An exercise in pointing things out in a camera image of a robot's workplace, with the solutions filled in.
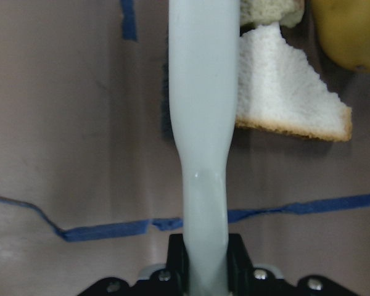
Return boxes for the yellow potato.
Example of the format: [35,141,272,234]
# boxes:
[310,1,370,73]

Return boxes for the brown bread slice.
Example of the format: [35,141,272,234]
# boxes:
[240,0,305,28]

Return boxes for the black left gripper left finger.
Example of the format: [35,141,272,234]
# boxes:
[166,234,189,295]

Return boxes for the white bread slice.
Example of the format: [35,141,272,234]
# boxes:
[236,23,352,142]

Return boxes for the white hand brush black bristles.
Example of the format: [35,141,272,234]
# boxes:
[168,1,240,295]

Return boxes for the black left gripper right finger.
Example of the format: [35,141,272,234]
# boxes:
[226,234,253,295]

